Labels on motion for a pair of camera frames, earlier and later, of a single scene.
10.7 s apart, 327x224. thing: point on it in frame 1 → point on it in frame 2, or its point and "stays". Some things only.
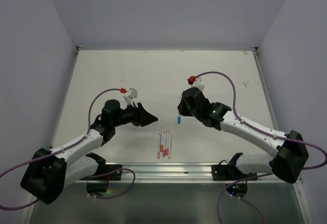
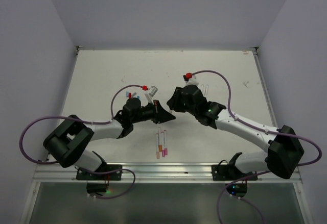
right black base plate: (225, 172) stays
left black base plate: (116, 176) stays
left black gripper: (141, 117) → (160, 115)
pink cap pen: (166, 150) stays
